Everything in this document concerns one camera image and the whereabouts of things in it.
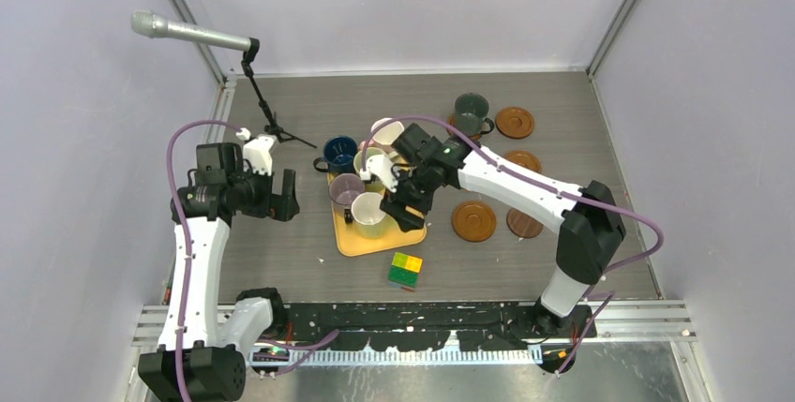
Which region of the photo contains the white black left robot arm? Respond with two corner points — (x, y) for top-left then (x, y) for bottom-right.
(138, 135), (300, 401)

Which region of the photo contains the purple mug black handle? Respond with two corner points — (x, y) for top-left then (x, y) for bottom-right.
(328, 173), (366, 224)

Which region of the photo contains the light green mug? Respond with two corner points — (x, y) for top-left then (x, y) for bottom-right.
(354, 147), (388, 193)

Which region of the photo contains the dark grey green mug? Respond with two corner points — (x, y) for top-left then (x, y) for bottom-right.
(453, 93), (495, 136)

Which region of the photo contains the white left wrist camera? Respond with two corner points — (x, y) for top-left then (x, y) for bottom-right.
(235, 127), (278, 177)

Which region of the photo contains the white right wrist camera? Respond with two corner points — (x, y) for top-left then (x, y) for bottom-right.
(361, 156), (398, 191)

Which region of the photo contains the yellow plastic tray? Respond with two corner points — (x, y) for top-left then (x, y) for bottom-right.
(328, 176), (427, 257)

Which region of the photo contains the pink faceted mug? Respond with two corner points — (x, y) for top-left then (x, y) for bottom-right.
(370, 117), (405, 154)

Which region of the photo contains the dark walnut wooden coaster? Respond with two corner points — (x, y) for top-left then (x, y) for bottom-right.
(506, 209), (544, 238)

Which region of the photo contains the yellow-green faceted mug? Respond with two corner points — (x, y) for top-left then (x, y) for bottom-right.
(351, 192), (396, 239)

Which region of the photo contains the colourful toy brick block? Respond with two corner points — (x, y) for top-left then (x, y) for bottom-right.
(387, 252), (423, 291)

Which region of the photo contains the dark blue mug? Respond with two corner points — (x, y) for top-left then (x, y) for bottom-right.
(313, 136), (358, 174)

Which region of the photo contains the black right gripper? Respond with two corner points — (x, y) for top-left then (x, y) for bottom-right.
(381, 162), (438, 231)

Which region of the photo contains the brown wooden coaster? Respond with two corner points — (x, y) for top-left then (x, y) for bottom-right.
(446, 113), (482, 142)
(494, 106), (535, 140)
(502, 150), (542, 173)
(451, 201), (497, 243)

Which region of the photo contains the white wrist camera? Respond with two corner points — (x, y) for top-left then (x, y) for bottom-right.
(235, 127), (278, 177)
(361, 156), (398, 191)

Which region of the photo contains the silver microphone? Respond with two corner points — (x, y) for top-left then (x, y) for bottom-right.
(130, 10), (257, 52)

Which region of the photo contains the black microphone tripod stand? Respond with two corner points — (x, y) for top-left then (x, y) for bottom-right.
(241, 37), (317, 149)

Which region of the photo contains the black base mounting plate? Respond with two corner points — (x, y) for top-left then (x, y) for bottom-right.
(262, 302), (592, 352)

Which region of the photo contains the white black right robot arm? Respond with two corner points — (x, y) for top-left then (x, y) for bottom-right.
(360, 124), (626, 337)

